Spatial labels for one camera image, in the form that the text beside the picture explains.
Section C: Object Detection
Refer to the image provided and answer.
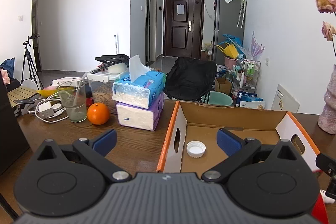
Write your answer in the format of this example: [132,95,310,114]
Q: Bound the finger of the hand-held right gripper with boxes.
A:
[316,153,336,188]

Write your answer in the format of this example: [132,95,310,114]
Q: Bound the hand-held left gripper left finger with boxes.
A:
[37,129,132,184]

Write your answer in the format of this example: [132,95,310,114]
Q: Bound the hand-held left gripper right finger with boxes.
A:
[201,128,300,184]

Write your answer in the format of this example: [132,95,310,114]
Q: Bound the white round lid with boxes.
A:
[186,141,206,158]

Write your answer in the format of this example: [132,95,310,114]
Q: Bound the red cardboard box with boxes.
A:
[157,101,330,224]

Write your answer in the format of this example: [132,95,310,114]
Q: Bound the white red tube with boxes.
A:
[319,187,336,205]

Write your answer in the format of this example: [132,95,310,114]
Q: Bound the orange fruit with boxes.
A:
[87,102,110,125]

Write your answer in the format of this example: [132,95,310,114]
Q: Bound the purple tissue pack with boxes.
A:
[116,93,165,131]

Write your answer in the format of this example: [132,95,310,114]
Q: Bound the green plastic bucket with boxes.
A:
[209,91,234,107]

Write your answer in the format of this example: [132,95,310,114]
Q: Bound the glass cup with straw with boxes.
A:
[57,73,88,123]

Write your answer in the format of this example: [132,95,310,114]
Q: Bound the blue white bag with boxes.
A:
[236,91,265,110]

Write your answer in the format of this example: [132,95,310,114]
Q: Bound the clear plastic food container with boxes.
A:
[87,70,130,109]

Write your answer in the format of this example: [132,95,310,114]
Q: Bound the pink textured vase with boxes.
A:
[318,64,336,135]

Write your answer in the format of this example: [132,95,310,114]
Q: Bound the small open cardboard box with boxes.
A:
[215,77,233,96]

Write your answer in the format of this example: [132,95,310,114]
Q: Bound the blue tissue pack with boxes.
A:
[112,55,167,110]

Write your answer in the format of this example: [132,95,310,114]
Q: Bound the white charger adapter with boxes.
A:
[39,103,55,119]

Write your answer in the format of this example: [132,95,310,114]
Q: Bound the white flat board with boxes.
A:
[271,84,300,111]

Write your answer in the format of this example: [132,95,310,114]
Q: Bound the flat white box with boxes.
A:
[52,77,85,86]

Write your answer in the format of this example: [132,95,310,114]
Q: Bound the white round bowl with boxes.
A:
[107,63,127,74]

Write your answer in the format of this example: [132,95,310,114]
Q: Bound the black folding chair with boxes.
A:
[163,57,218,103]

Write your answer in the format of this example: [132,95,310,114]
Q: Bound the yellow packet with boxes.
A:
[37,88,59,97]

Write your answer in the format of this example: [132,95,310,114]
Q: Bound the pink bucket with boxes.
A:
[224,55,238,67]

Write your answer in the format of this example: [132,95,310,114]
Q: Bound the black folded stand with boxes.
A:
[95,55,130,67]

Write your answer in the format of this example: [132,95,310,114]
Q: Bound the wooden folding stool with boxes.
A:
[7,86,38,109]

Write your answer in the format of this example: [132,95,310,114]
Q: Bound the purple clothes hangers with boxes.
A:
[244,31,265,59]

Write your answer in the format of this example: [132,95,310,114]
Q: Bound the blue clothes hangers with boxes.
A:
[217,34,244,47]

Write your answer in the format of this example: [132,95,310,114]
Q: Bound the dark brown entrance door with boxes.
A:
[163,0,205,59]

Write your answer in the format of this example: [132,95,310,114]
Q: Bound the grey refrigerator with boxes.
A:
[213,0,246,65]

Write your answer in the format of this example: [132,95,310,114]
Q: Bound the grey interior door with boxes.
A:
[146,0,158,67]

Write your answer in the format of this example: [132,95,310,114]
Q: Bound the white hanging umbrella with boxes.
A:
[237,0,248,28]

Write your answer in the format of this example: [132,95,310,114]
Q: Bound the bunch of dried roses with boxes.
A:
[312,0,336,64]

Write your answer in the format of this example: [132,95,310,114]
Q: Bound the white cable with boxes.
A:
[34,97,69,123]

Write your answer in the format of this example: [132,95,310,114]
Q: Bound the wire rack shelf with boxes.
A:
[232,59,261,98]

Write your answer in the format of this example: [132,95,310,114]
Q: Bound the black camera tripod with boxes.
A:
[21,34,44,90]

